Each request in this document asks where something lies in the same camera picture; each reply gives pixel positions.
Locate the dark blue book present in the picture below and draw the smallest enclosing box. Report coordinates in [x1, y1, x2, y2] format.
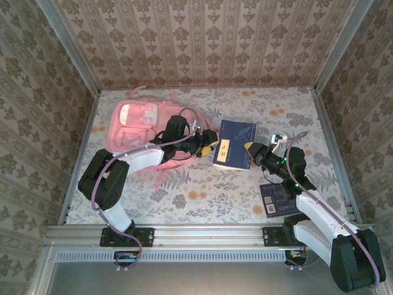
[212, 119, 257, 171]

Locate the pink student backpack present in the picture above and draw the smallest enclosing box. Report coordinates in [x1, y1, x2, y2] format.
[107, 85, 220, 191]

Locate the dark blue booklet with QR codes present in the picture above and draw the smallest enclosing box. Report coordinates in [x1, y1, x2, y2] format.
[259, 183, 300, 219]

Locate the floral patterned table cover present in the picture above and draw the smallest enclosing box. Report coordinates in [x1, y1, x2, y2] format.
[66, 86, 351, 225]

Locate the grey metal panel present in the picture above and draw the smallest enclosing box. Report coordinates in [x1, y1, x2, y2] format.
[30, 242, 387, 295]

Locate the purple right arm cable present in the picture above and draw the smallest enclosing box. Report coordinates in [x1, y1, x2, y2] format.
[285, 131, 381, 289]

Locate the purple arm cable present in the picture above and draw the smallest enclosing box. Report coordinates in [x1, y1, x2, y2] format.
[91, 128, 203, 271]
[285, 131, 381, 289]

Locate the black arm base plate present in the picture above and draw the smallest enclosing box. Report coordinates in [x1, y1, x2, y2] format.
[99, 226, 154, 248]
[262, 226, 308, 247]

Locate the long aluminium frame rail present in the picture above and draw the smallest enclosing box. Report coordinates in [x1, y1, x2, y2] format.
[45, 223, 375, 246]

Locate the black connector box with wires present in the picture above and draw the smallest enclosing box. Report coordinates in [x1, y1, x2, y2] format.
[113, 250, 139, 269]
[284, 249, 308, 267]

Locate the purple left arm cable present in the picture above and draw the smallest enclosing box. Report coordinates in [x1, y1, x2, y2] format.
[91, 128, 203, 271]

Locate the slotted grey cable duct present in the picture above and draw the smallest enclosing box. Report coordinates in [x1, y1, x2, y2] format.
[55, 250, 288, 262]

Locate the aluminium frame post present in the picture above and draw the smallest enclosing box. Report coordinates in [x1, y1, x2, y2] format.
[313, 0, 375, 92]
[36, 0, 101, 95]

